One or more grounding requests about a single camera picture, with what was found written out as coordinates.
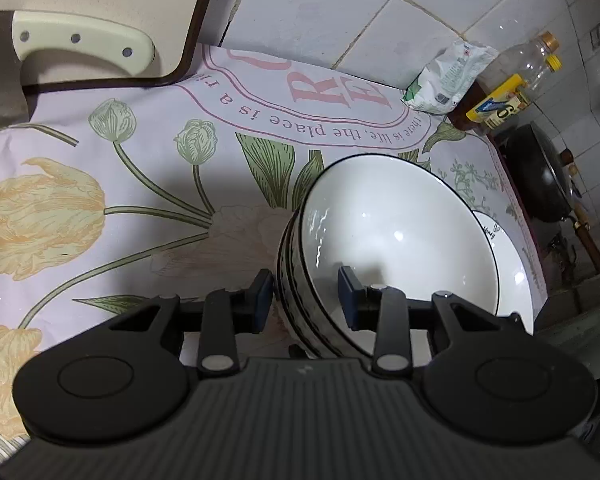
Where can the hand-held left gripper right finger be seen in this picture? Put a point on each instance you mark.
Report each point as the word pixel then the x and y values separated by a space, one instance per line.
pixel 347 300

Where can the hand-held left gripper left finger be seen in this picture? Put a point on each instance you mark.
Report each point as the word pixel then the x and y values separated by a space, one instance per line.
pixel 262 300

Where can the white ribbed bowl black rim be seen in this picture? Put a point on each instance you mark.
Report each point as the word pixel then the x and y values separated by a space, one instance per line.
pixel 281 305
pixel 285 280
pixel 405 230

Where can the white deep plate black rim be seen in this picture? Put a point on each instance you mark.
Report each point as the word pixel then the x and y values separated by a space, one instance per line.
pixel 510 270

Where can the floral table cloth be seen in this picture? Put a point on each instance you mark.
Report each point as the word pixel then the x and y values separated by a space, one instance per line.
pixel 130 240

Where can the black wok with glass lid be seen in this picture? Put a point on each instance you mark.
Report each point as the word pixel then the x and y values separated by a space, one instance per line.
pixel 540 180

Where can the white salt bag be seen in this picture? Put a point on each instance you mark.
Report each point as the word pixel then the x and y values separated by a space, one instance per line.
pixel 445 80

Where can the vinegar bottle yellow cap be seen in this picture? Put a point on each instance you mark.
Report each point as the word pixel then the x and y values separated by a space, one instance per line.
pixel 502 114

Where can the cooking wine bottle orange cap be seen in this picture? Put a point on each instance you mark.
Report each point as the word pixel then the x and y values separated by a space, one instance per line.
pixel 520 60

